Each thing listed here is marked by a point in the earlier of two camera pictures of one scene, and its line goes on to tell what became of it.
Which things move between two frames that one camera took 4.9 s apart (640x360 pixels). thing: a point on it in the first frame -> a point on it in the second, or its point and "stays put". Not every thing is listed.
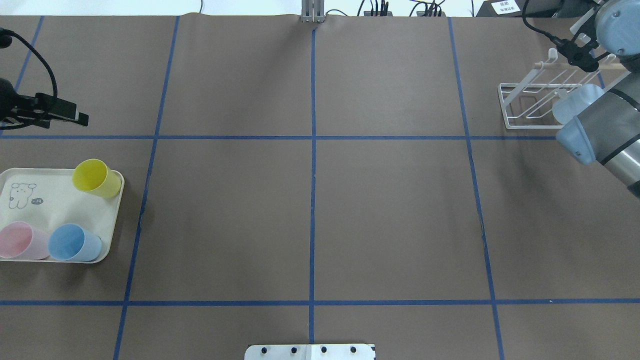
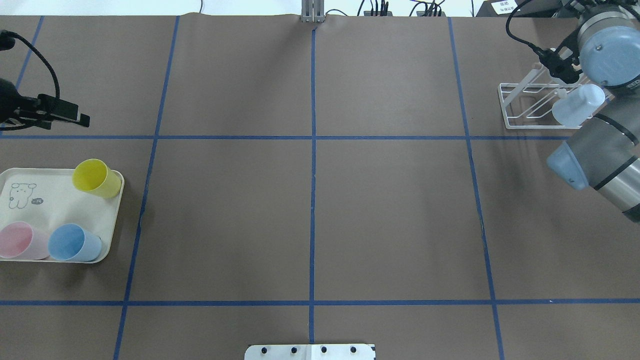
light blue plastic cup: x=570 y=103 stays put
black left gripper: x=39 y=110 stays put
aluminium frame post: x=312 y=11 stays put
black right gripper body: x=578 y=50 -> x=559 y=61
